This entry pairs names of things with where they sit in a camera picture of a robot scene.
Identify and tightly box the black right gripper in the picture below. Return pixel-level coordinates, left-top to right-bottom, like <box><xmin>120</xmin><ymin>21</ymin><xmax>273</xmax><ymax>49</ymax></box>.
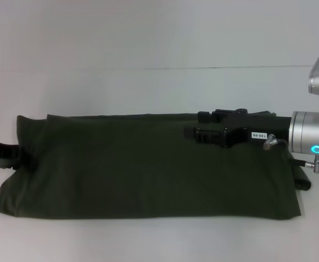
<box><xmin>184</xmin><ymin>108</ymin><xmax>293</xmax><ymax>150</ymax></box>

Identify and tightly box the dark green printed t-shirt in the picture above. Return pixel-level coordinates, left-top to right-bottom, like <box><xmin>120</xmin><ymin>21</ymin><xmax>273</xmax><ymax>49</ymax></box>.
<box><xmin>0</xmin><ymin>110</ymin><xmax>312</xmax><ymax>219</ymax></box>

